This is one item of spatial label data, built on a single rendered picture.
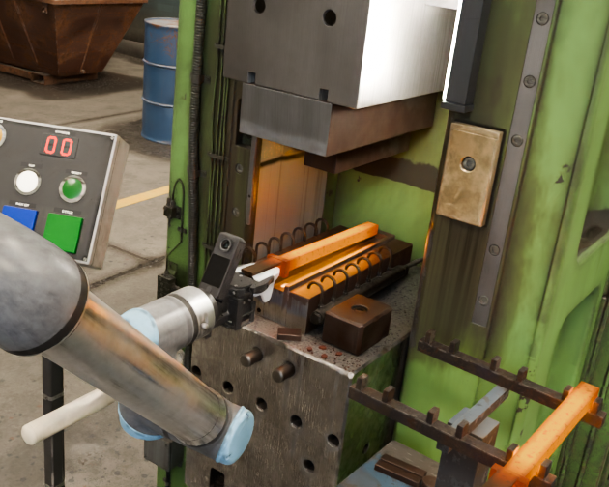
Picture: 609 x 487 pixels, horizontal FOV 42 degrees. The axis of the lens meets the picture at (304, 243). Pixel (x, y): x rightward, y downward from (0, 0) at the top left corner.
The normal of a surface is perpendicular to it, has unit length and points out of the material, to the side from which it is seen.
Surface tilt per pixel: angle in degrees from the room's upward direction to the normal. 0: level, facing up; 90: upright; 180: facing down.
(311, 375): 90
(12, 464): 0
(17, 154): 60
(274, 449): 90
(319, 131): 90
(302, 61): 90
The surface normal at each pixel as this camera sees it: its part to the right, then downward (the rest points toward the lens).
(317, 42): -0.58, 0.25
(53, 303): 0.71, 0.18
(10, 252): 0.58, -0.36
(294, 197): 0.81, 0.29
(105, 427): 0.11, -0.92
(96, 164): -0.11, -0.16
